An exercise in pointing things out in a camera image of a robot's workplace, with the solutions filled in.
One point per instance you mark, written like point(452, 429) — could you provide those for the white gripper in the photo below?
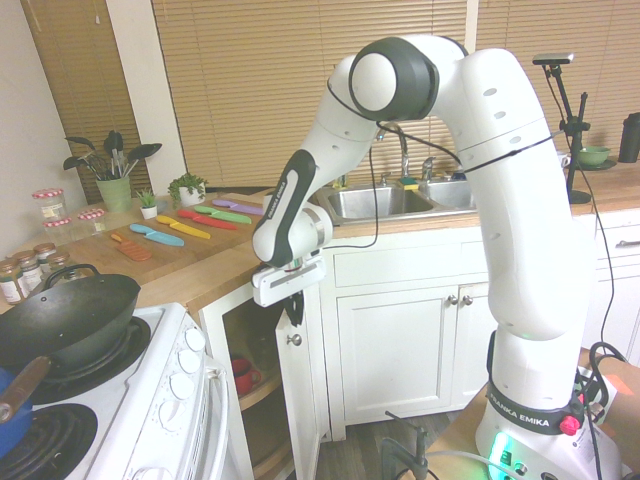
point(287, 282)

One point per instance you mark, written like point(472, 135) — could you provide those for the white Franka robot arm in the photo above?
point(525, 225)

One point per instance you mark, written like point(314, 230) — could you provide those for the white sink cabinet door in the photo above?
point(395, 355)
point(472, 350)

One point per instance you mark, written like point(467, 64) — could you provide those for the white sink base cabinet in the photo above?
point(400, 260)

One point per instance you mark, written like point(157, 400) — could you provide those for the round metal cabinet knob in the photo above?
point(467, 300)
point(451, 300)

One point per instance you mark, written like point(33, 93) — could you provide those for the white drawer cabinet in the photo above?
point(622, 300)

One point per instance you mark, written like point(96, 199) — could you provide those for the round metal door knob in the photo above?
point(295, 339)

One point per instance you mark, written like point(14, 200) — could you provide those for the red ceramic mug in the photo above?
point(244, 376)

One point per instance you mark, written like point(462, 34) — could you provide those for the wooden lazy susan shelf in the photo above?
point(272, 460)
point(262, 387)

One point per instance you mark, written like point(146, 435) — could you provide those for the white stove knob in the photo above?
point(170, 413)
point(188, 361)
point(195, 340)
point(181, 386)

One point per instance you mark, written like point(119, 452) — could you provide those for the green knife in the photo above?
point(222, 214)

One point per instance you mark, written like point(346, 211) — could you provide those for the purple knife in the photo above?
point(235, 205)

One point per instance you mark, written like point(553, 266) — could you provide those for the red knife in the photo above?
point(207, 220)

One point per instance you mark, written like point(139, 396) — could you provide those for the stainless steel double sink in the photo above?
point(380, 202)

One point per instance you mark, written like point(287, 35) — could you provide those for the yellow knife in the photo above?
point(182, 227)

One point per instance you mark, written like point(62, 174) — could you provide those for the wooden cutting board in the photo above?
point(165, 255)

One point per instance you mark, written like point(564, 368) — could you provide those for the blue knife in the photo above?
point(157, 235)

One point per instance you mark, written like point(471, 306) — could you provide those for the leafy plant white pot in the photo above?
point(189, 192)

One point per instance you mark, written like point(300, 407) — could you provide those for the yellow green sponge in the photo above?
point(409, 183)

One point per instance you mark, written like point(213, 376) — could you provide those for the orange knife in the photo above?
point(134, 250)

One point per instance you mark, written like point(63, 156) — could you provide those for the white electric stove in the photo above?
point(150, 400)

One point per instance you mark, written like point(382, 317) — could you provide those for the small succulent white pot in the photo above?
point(148, 210)

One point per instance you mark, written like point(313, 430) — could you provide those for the black coil burner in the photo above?
point(45, 445)
point(120, 355)

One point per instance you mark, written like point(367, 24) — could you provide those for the black table clamp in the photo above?
point(407, 450)

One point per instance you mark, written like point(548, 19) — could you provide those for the chrome faucet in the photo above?
point(404, 155)

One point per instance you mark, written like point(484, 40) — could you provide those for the green utensil holder cup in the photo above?
point(115, 195)

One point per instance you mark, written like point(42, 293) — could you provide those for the black kitchen utensil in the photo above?
point(75, 162)
point(145, 150)
point(114, 145)

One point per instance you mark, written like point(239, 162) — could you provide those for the glass jar checkered lid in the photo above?
point(92, 222)
point(59, 231)
point(49, 205)

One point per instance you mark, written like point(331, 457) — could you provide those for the wooden window blind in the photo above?
point(590, 30)
point(65, 75)
point(250, 90)

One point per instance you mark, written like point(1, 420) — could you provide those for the spice jar brown lid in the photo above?
point(59, 262)
point(45, 252)
point(9, 285)
point(27, 272)

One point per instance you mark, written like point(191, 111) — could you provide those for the red emergency stop button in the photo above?
point(569, 426)

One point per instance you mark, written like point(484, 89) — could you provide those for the small white cup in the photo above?
point(564, 160)

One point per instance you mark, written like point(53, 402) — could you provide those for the green bowl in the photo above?
point(594, 156)

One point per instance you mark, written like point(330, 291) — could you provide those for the metal drawer pull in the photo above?
point(627, 244)

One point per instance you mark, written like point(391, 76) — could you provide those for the dark plate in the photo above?
point(611, 164)

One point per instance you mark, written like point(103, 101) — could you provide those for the black tumbler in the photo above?
point(630, 137)

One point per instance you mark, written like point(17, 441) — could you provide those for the white corner cabinet frame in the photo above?
point(212, 320)

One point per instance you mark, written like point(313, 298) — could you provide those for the black camera stand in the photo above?
point(575, 145)

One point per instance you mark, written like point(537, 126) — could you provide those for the black exterior camera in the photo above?
point(553, 58)

